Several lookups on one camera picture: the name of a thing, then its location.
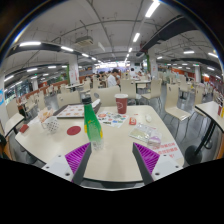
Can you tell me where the brown food tray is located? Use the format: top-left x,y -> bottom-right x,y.
53,102 -> 102,120

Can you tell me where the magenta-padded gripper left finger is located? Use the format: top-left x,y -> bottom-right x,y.
41,142 -> 93,186

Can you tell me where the small red box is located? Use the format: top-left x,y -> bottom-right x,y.
19,123 -> 30,134

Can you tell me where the flat round red coaster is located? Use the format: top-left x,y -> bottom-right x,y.
66,125 -> 82,136

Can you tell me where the ceiling air conditioner unit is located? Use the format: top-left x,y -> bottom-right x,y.
73,34 -> 95,48

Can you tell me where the colourful sticker sheet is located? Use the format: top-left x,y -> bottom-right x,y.
96,110 -> 129,129

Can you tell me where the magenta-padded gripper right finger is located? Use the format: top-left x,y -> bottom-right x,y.
132,142 -> 185,186

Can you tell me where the white polka-dot mug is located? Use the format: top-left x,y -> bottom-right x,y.
41,115 -> 61,134

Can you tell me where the ceiling lights group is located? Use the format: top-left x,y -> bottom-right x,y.
3,0 -> 221,83

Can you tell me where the clear plastic bag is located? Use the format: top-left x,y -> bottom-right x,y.
129,122 -> 163,150

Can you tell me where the white paper napkin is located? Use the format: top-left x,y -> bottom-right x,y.
91,98 -> 102,109

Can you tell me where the person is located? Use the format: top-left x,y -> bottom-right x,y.
106,68 -> 122,88

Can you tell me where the green plastic drink bottle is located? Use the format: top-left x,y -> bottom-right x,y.
81,96 -> 104,152

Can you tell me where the red paper cup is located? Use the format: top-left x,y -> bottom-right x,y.
114,93 -> 129,115

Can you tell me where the beige table with black leg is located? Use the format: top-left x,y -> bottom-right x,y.
184,100 -> 224,167
3,112 -> 26,138

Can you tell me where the beige chairs group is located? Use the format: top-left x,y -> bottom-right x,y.
4,74 -> 214,134

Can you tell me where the white notice with red print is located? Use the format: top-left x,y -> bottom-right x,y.
153,141 -> 184,161

